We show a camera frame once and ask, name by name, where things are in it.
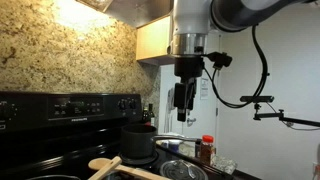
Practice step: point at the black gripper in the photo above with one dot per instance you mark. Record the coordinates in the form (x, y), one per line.
(188, 68)

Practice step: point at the glass lid with steel rim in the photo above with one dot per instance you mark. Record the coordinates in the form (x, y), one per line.
(173, 170)

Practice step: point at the white grey Franka robot arm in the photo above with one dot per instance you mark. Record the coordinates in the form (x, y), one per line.
(190, 16)

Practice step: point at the blue jar with white lid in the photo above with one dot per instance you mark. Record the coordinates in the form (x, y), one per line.
(173, 146)

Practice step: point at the white paper notice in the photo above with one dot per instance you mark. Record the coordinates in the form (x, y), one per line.
(204, 90)

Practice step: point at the dark glass bottle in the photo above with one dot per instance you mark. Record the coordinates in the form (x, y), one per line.
(152, 115)
(145, 116)

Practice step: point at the spice jar with red cap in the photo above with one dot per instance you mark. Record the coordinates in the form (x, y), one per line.
(207, 151)

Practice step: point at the wooden cabinet with white door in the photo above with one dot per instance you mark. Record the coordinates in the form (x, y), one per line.
(153, 38)

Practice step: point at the clear crinkled plastic container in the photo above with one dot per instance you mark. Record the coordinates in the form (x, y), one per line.
(225, 164)

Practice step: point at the steel range hood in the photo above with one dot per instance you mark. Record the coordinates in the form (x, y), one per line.
(140, 11)

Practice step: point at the light wooden spatula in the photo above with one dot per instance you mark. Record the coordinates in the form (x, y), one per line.
(111, 165)

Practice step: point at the brown wooden spoon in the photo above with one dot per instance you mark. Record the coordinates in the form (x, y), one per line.
(96, 164)

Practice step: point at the black electric stove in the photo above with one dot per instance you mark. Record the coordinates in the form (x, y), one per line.
(33, 110)

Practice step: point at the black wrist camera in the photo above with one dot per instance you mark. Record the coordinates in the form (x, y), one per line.
(220, 60)

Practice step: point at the black bar-shaped camera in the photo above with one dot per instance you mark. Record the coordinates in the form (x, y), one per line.
(256, 99)

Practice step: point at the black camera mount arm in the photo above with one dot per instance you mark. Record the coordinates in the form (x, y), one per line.
(300, 120)

